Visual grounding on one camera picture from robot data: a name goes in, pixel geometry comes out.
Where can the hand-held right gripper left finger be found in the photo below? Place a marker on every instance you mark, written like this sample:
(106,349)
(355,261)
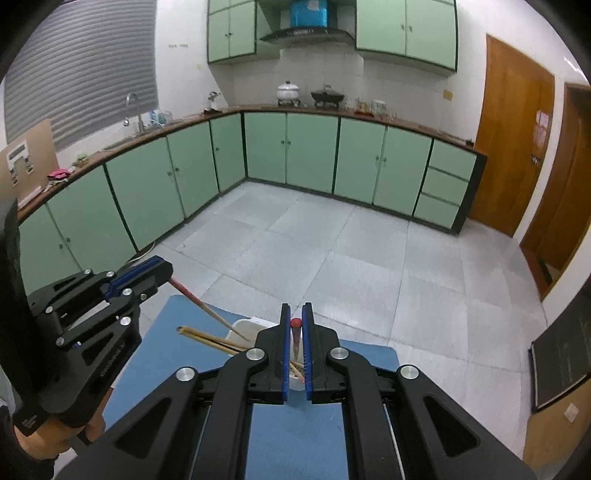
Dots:
(285,360)

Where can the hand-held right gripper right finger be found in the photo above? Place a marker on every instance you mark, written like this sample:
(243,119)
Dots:
(308,360)

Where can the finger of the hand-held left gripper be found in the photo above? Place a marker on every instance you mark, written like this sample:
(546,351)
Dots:
(134,273)
(150,281)

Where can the red patterned chopstick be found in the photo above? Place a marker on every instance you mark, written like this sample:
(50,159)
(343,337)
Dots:
(297,369)
(295,324)
(203,307)

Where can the white plastic utensil holder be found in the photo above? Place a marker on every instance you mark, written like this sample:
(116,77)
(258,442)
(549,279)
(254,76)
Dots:
(247,328)

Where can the person's left forearm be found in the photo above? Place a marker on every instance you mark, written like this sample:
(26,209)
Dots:
(18,466)

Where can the person's left hand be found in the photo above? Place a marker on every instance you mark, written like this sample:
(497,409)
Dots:
(55,443)

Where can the blue tablecloth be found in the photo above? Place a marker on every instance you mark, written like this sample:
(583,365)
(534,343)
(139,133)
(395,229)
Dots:
(295,438)

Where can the red cloth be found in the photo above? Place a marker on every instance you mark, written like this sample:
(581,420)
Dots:
(59,175)

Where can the cardboard panel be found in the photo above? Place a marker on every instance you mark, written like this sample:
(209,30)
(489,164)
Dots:
(39,147)

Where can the chrome kitchen faucet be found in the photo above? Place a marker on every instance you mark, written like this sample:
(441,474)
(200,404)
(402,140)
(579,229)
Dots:
(139,115)

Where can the grey window blind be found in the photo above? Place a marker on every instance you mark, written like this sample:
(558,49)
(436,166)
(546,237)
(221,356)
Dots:
(83,74)

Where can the green kitchen base cabinets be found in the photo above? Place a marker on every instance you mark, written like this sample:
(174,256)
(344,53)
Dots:
(314,152)

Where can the white cooking pot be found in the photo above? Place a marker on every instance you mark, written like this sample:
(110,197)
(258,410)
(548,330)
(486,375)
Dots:
(288,92)

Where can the dark glass cabinet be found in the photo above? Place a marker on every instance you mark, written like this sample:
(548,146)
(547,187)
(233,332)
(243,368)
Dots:
(563,360)

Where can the black wok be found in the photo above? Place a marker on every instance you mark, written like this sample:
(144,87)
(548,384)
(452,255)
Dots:
(327,97)

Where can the glass jar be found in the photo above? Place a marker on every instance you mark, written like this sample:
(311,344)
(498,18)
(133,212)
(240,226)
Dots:
(379,106)

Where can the cardboard box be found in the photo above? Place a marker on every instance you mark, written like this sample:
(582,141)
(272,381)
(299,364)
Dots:
(563,438)

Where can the black range hood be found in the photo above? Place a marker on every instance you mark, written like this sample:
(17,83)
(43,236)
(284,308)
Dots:
(304,36)

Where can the red paper sign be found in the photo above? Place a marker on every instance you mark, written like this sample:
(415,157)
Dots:
(542,129)

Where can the wooden door in dark frame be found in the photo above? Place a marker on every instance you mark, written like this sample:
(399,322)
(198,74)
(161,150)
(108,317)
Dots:
(568,207)

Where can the wide green wall cabinet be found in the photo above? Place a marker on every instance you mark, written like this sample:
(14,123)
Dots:
(406,32)

